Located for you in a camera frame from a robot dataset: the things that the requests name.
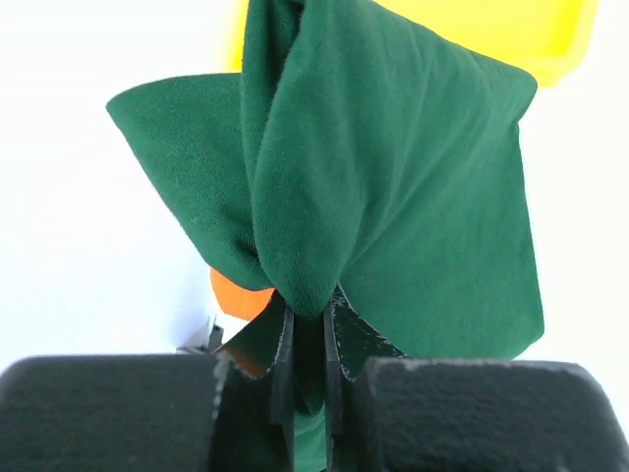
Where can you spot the yellow plastic tray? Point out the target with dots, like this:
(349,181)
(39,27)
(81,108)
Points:
(540,34)

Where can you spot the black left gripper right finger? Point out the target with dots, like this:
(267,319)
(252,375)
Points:
(349,341)

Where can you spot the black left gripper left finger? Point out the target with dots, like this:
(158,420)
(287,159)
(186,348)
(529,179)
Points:
(253,425)

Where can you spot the green t-shirt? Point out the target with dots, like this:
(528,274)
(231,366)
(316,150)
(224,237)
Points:
(355,150)

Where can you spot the orange folded t-shirt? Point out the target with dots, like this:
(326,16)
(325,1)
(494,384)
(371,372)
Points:
(236,301)

